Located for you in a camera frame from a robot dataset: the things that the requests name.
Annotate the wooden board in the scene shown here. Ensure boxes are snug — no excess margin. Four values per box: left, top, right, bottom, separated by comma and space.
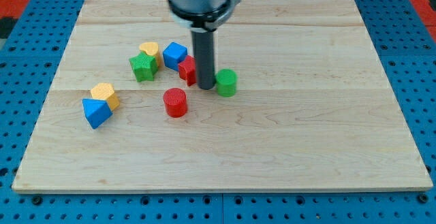
12, 0, 433, 194

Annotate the green cylinder block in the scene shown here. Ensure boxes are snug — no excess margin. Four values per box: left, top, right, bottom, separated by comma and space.
215, 69, 238, 97

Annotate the red cylinder block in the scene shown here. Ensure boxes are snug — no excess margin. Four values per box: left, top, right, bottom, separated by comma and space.
163, 88, 187, 118

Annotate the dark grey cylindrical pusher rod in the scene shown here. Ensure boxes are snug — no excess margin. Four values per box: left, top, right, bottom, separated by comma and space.
191, 31, 215, 90

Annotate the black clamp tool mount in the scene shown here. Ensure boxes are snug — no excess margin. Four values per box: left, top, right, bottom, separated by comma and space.
168, 0, 241, 32

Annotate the green star block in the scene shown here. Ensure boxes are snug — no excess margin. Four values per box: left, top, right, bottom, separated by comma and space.
129, 52, 158, 82

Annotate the yellow heart block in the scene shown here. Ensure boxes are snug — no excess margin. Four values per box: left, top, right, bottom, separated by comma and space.
139, 42, 162, 67

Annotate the red star block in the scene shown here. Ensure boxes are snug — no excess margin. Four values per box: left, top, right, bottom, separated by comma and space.
178, 55, 196, 86

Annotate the blue cube block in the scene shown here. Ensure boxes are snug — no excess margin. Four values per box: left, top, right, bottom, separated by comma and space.
163, 42, 188, 71

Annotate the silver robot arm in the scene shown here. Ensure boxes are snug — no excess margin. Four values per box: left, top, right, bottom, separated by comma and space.
168, 0, 241, 90

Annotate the blue triangle block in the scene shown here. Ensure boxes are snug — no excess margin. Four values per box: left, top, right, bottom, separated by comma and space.
82, 99, 112, 129

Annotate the yellow hexagon block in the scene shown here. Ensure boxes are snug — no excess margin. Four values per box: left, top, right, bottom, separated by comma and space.
91, 82, 120, 111

